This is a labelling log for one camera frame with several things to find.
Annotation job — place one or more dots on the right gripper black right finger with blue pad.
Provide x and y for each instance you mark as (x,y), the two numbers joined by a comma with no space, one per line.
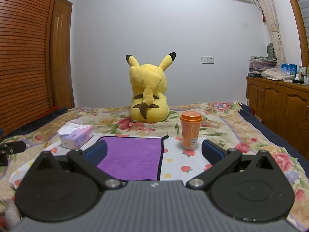
(222,161)

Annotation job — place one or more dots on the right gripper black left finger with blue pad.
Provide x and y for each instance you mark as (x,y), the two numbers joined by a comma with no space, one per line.
(86,162)

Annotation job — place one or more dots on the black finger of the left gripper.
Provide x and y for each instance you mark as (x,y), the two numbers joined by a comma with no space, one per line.
(10,148)

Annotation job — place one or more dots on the purple and grey towel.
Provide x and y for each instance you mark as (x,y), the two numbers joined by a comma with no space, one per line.
(133,158)

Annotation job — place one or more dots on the pink tissue box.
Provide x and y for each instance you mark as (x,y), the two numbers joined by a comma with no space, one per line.
(74,135)

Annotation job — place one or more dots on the orange lidded plastic cup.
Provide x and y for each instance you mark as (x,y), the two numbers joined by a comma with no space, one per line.
(190,123)

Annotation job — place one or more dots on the dark blue mattress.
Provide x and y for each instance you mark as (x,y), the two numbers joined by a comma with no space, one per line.
(245,112)

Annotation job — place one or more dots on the wooden sideboard cabinet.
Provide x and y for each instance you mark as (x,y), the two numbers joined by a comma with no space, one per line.
(283,108)

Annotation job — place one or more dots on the yellow Pikachu plush toy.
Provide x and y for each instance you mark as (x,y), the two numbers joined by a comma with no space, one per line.
(149,84)

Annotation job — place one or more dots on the wooden door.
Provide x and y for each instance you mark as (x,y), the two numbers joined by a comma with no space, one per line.
(60,64)

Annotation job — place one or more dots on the stack of folded clothes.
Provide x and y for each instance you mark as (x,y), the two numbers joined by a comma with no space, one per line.
(258,64)

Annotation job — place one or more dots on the blue gift bag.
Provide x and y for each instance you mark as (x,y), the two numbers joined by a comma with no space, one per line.
(289,68)

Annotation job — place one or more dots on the green hand fan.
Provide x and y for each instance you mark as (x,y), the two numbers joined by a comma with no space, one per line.
(270,51)

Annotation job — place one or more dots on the wooden louvered wardrobe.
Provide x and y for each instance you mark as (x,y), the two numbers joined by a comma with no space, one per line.
(25,61)

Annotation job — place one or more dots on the beige patterned curtain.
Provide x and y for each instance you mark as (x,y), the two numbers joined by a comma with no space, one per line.
(272,22)

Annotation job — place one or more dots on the white wall switch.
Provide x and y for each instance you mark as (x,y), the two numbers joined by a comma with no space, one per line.
(207,60)

